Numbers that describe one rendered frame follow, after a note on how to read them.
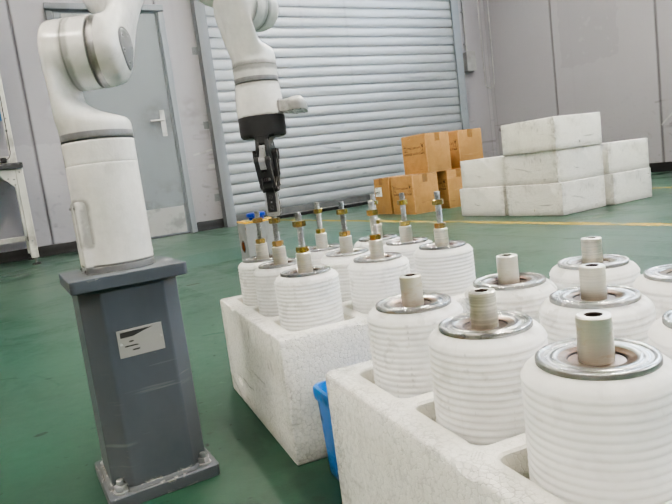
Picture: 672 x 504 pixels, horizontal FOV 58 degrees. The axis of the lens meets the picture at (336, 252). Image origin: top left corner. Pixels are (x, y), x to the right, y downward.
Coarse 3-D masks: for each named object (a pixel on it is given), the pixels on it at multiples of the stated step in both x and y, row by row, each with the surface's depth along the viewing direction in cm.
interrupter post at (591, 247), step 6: (582, 240) 69; (588, 240) 68; (594, 240) 68; (600, 240) 68; (582, 246) 69; (588, 246) 68; (594, 246) 68; (600, 246) 68; (582, 252) 69; (588, 252) 68; (594, 252) 68; (600, 252) 68; (582, 258) 69; (588, 258) 69; (594, 258) 68; (600, 258) 68
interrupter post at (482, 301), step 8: (480, 288) 50; (488, 288) 50; (472, 296) 49; (480, 296) 48; (488, 296) 48; (472, 304) 49; (480, 304) 49; (488, 304) 49; (496, 304) 49; (472, 312) 49; (480, 312) 49; (488, 312) 49; (496, 312) 49; (472, 320) 49; (480, 320) 49; (488, 320) 49; (496, 320) 49; (480, 328) 49; (488, 328) 49
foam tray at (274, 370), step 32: (224, 320) 116; (256, 320) 94; (352, 320) 87; (256, 352) 95; (288, 352) 82; (320, 352) 83; (352, 352) 85; (256, 384) 99; (288, 384) 82; (288, 416) 83; (320, 416) 84; (288, 448) 86; (320, 448) 84
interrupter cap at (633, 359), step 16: (544, 352) 41; (560, 352) 41; (576, 352) 41; (624, 352) 39; (640, 352) 38; (656, 352) 38; (544, 368) 38; (560, 368) 37; (576, 368) 37; (592, 368) 37; (608, 368) 36; (624, 368) 36; (640, 368) 36; (656, 368) 36
